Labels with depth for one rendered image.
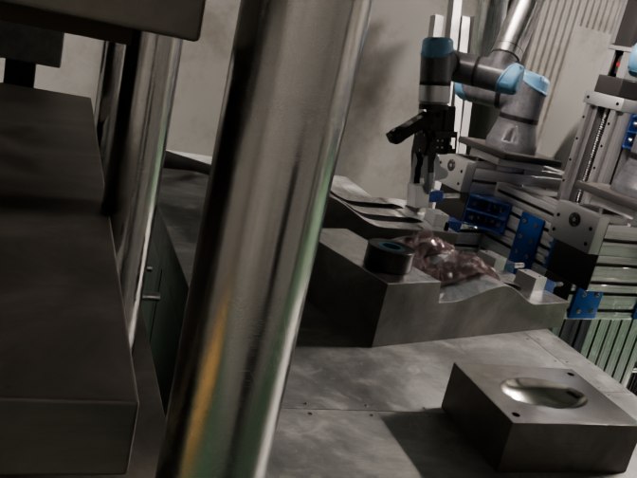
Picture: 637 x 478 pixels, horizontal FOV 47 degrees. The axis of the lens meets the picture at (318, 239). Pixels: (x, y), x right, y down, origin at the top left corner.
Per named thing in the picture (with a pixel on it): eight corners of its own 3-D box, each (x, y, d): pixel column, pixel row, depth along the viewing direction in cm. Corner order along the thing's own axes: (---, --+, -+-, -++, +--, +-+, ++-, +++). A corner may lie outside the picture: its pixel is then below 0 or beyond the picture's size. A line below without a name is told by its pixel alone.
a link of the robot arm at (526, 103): (536, 120, 210) (550, 73, 206) (490, 109, 215) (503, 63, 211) (542, 120, 220) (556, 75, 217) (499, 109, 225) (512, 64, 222)
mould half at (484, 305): (467, 277, 166) (481, 230, 163) (560, 327, 147) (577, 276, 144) (284, 283, 136) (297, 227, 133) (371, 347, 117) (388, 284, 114)
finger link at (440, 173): (451, 193, 175) (449, 154, 176) (428, 193, 174) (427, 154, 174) (445, 193, 178) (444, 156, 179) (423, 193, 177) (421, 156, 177)
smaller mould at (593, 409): (557, 411, 109) (572, 368, 107) (626, 472, 96) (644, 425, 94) (440, 407, 102) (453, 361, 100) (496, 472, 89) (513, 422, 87)
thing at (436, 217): (468, 235, 177) (474, 213, 176) (479, 242, 173) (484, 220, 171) (420, 229, 173) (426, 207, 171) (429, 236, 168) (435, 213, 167)
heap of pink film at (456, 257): (448, 258, 155) (459, 223, 153) (513, 292, 142) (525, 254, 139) (354, 260, 139) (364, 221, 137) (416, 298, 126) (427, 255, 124)
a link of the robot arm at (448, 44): (459, 39, 175) (449, 36, 168) (456, 86, 177) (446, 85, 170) (427, 39, 179) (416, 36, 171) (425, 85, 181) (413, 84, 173)
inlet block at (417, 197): (453, 205, 186) (455, 183, 185) (463, 208, 181) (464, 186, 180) (406, 205, 182) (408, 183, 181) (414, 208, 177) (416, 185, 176)
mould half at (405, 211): (402, 233, 191) (414, 184, 187) (447, 270, 168) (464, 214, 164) (212, 210, 173) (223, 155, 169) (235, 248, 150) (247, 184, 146)
